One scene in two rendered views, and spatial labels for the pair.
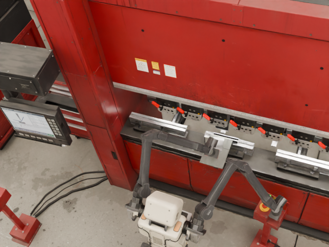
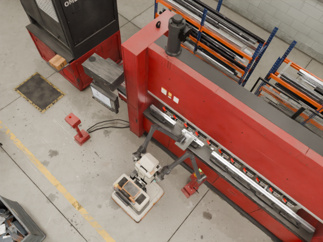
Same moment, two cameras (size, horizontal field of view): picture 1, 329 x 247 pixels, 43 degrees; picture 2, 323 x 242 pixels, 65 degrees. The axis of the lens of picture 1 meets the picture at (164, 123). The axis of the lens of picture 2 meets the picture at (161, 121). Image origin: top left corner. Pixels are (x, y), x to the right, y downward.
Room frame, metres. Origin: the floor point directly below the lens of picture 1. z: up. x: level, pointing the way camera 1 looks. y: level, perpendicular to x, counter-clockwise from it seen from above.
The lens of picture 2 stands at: (0.10, -0.04, 4.52)
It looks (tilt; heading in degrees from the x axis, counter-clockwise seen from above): 62 degrees down; 3
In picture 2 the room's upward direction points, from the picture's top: 8 degrees clockwise
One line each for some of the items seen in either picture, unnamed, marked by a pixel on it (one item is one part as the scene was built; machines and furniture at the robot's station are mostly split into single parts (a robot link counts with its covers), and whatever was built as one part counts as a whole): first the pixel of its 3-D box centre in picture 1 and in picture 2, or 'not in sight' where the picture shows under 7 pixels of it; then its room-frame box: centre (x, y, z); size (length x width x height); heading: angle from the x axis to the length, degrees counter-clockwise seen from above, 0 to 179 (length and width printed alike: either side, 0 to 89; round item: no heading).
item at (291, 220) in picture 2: not in sight; (290, 219); (0.88, -1.95, 0.89); 0.30 x 0.05 x 0.03; 60
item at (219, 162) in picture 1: (216, 151); (184, 140); (1.71, -0.35, 1.00); 0.26 x 0.18 x 0.01; 150
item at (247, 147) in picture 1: (228, 143); (192, 138); (1.81, -0.47, 0.92); 0.39 x 0.06 x 0.10; 60
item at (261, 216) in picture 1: (270, 210); (198, 177); (1.27, -0.66, 0.75); 0.20 x 0.16 x 0.18; 48
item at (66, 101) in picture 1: (56, 110); (116, 91); (2.26, 0.84, 1.18); 0.40 x 0.24 x 0.07; 60
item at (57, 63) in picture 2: not in sight; (56, 61); (2.72, 2.00, 1.04); 0.30 x 0.26 x 0.12; 58
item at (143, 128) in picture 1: (150, 131); (157, 117); (2.09, 0.12, 0.89); 0.30 x 0.05 x 0.03; 60
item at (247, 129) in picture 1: (245, 121); (203, 134); (1.75, -0.57, 1.26); 0.15 x 0.09 x 0.17; 60
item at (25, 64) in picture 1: (33, 100); (106, 87); (2.07, 0.89, 1.53); 0.51 x 0.25 x 0.85; 64
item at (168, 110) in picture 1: (168, 102); (170, 110); (2.05, -0.05, 1.26); 0.15 x 0.09 x 0.17; 60
